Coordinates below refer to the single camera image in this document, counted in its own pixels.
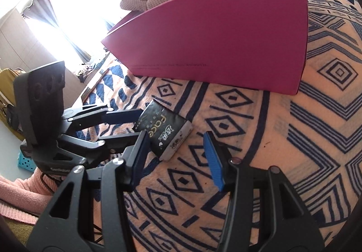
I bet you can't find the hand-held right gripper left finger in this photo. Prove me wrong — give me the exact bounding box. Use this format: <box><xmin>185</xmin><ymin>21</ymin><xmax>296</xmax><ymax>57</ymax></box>
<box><xmin>27</xmin><ymin>129</ymin><xmax>152</xmax><ymax>252</ymax></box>

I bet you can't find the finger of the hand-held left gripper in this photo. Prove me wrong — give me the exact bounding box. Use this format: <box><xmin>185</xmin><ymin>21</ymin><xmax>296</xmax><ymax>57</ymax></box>
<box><xmin>61</xmin><ymin>103</ymin><xmax>145</xmax><ymax>131</ymax></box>
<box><xmin>58</xmin><ymin>130</ymin><xmax>142</xmax><ymax>168</ymax></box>

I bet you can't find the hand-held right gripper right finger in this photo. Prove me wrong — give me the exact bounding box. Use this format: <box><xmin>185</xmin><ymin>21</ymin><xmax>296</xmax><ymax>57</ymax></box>
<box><xmin>203</xmin><ymin>131</ymin><xmax>326</xmax><ymax>252</ymax></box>

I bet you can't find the black tissue packet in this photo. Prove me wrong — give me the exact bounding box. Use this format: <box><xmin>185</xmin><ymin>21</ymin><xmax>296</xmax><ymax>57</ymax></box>
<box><xmin>133</xmin><ymin>99</ymin><xmax>193</xmax><ymax>161</ymax></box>

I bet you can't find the pink knitted doll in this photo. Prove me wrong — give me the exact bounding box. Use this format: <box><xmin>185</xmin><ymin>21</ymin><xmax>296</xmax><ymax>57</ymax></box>
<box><xmin>119</xmin><ymin>0</ymin><xmax>177</xmax><ymax>12</ymax></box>

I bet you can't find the pink cardboard box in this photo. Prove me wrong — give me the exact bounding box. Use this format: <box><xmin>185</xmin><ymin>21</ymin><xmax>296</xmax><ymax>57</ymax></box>
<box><xmin>101</xmin><ymin>0</ymin><xmax>309</xmax><ymax>96</ymax></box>

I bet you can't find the blue plastic basket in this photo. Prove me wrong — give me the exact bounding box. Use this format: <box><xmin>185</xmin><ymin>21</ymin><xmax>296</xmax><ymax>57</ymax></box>
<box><xmin>17</xmin><ymin>147</ymin><xmax>38</xmax><ymax>172</ymax></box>

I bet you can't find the orange patterned blanket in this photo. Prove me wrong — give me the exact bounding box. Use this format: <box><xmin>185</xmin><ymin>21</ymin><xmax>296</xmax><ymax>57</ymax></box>
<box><xmin>72</xmin><ymin>0</ymin><xmax>362</xmax><ymax>252</ymax></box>

